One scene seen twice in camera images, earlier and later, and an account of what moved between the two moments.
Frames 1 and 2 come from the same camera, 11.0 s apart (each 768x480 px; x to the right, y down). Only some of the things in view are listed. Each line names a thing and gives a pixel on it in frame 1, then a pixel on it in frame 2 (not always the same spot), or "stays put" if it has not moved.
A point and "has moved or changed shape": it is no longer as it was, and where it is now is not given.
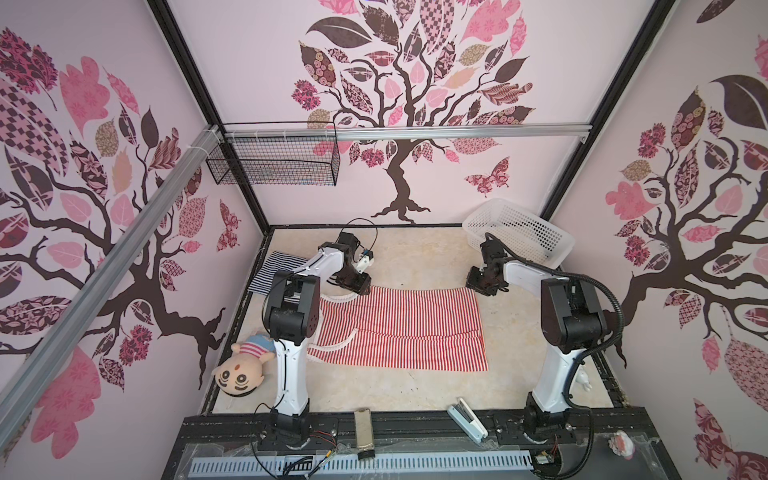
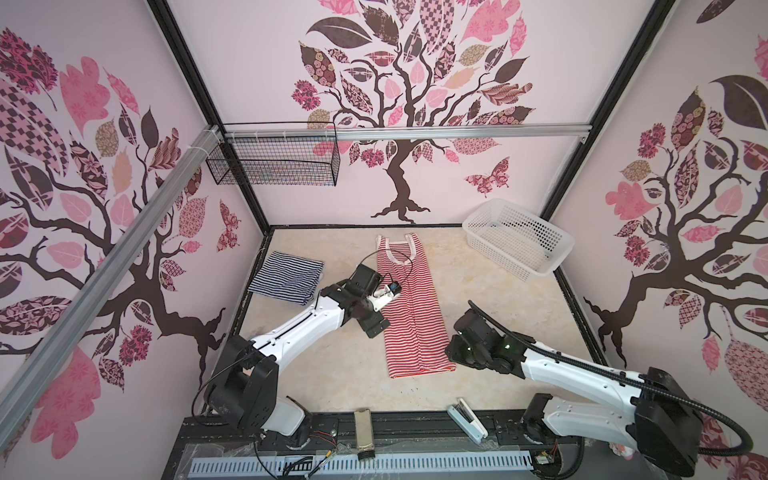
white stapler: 465,417 stays put
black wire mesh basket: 289,153 stays put
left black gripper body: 349,279 → 369,321
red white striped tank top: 412,327 has moved or changed shape
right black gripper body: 479,281 → 459,351
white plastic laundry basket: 523,231 stays put
